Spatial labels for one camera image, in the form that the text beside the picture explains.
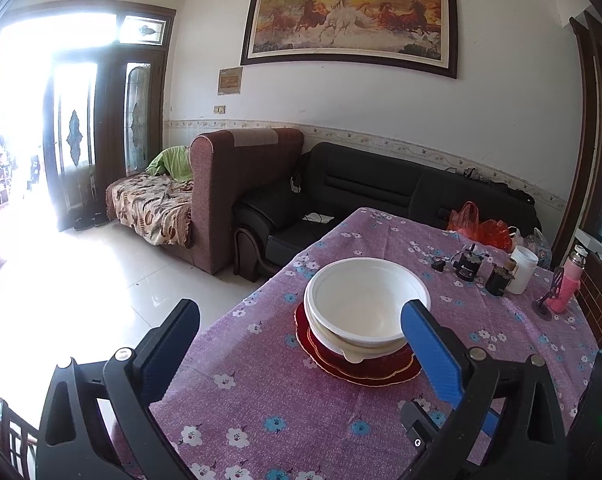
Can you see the maroon fabric sofa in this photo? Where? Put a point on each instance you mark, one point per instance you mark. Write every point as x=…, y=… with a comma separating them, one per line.
x=227, y=163

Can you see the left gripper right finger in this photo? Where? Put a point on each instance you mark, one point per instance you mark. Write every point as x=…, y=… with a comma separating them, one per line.
x=505, y=423

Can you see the patterned sofa blanket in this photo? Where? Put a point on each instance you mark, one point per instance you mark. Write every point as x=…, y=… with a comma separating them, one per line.
x=156, y=208

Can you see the white foam bowl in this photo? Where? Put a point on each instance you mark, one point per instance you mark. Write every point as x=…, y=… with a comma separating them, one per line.
x=360, y=300

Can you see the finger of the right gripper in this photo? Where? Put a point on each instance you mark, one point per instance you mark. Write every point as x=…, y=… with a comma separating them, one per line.
x=456, y=438

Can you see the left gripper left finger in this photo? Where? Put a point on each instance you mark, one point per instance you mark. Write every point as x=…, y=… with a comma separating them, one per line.
x=73, y=440

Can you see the wooden glass door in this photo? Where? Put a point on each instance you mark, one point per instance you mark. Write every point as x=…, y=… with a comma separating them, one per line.
x=81, y=97

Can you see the red scalloped plastic plate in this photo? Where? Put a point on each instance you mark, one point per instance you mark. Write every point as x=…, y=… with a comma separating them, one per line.
x=398, y=367

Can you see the pink sleeved thermos bottle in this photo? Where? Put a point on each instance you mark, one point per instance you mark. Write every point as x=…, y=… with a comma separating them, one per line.
x=564, y=284

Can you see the framed horse painting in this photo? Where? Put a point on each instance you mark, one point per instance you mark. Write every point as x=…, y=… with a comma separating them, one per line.
x=414, y=34

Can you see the black cylindrical motor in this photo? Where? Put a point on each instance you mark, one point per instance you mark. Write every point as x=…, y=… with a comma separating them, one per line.
x=468, y=263

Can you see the purple floral tablecloth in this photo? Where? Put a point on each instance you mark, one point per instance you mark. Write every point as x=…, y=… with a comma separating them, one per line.
x=257, y=397

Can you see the green pillow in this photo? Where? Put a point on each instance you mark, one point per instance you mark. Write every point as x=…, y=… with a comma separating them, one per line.
x=174, y=162

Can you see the cream ridged plastic plate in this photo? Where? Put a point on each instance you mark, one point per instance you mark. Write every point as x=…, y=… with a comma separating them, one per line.
x=355, y=354

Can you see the small framed wall notice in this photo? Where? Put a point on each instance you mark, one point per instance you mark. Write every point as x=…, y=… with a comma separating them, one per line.
x=229, y=81

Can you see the white plastic jar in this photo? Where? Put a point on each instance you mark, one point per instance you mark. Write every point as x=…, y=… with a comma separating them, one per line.
x=526, y=262

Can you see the red plastic bag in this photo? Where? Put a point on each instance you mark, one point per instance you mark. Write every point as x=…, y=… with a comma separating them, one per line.
x=490, y=232

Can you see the black power adapter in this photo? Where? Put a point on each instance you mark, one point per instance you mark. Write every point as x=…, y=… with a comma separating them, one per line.
x=438, y=265

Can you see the black leather sofa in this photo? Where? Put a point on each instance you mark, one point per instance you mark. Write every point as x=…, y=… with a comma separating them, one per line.
x=275, y=221

